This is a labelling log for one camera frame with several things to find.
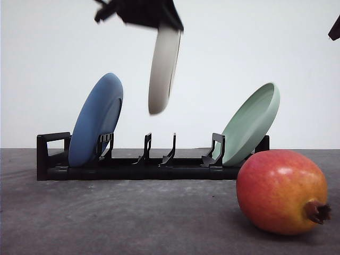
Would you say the green plate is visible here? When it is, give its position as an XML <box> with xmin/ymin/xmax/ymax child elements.
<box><xmin>222</xmin><ymin>83</ymin><xmax>280</xmax><ymax>166</ymax></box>

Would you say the white plate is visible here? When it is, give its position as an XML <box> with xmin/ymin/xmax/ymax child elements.
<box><xmin>149</xmin><ymin>26</ymin><xmax>182</xmax><ymax>114</ymax></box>

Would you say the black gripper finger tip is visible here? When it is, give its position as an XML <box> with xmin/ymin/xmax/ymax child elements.
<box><xmin>328</xmin><ymin>15</ymin><xmax>340</xmax><ymax>41</ymax></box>

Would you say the red pomegranate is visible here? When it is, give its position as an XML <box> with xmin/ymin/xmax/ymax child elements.
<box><xmin>236</xmin><ymin>150</ymin><xmax>332</xmax><ymax>235</ymax></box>

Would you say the blue plate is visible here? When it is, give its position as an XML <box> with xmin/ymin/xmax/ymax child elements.
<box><xmin>69</xmin><ymin>73</ymin><xmax>124</xmax><ymax>167</ymax></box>

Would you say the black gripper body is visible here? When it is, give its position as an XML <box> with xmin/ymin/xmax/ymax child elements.
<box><xmin>94</xmin><ymin>0</ymin><xmax>184</xmax><ymax>30</ymax></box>

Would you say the black dish rack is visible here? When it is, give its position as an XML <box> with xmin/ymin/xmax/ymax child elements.
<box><xmin>37</xmin><ymin>132</ymin><xmax>270</xmax><ymax>181</ymax></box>

